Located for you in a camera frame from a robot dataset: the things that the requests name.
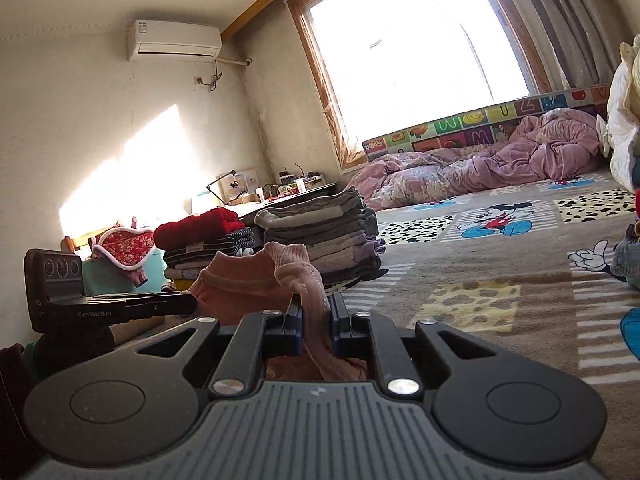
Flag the teal storage box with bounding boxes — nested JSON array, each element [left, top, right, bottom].
[[82, 247, 168, 296]]

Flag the window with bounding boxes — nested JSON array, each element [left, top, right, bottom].
[[287, 0, 551, 171]]

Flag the purple quilt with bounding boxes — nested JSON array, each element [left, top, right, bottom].
[[345, 109, 608, 211]]

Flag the cartoon printed blanket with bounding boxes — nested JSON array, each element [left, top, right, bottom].
[[320, 167, 640, 480]]

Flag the black desk lamp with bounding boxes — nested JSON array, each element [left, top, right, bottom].
[[206, 170, 251, 206]]

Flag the person's dark clothing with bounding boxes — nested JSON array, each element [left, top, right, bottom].
[[0, 344, 46, 466]]

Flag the wall socket with cable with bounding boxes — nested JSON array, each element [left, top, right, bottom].
[[194, 60, 224, 92]]

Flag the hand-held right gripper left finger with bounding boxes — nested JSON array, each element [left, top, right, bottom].
[[135, 294, 306, 396]]

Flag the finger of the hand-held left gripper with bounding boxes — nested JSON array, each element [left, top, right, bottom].
[[127, 292, 198, 322]]

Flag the person's left forearm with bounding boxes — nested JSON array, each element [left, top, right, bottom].
[[22, 341, 40, 383]]

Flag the grey curtain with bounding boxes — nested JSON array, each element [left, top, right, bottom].
[[515, 0, 640, 91]]

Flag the tall stack of folded clothes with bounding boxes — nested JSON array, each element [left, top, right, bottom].
[[152, 208, 261, 291]]

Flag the blue jeans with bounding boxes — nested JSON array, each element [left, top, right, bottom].
[[612, 240, 640, 288]]

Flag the red floral quilted cloth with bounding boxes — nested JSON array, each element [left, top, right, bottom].
[[90, 226, 157, 286]]

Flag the pink sweatshirt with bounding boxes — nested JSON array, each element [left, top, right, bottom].
[[172, 241, 371, 382]]

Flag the person's left hand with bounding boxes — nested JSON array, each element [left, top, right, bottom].
[[34, 327, 117, 378]]

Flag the colourful alphabet foam mat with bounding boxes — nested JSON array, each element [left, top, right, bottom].
[[362, 84, 613, 162]]

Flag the cluttered desk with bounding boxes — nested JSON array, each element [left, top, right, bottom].
[[227, 182, 341, 221]]

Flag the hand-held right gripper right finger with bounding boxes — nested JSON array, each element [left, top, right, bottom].
[[327, 292, 501, 396]]

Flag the white air conditioner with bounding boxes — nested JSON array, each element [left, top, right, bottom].
[[126, 19, 223, 63]]

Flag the small white picture frame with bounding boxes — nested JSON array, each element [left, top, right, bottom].
[[226, 169, 261, 203]]

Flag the grey stack of folded clothes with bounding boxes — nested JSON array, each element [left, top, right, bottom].
[[254, 187, 386, 286]]

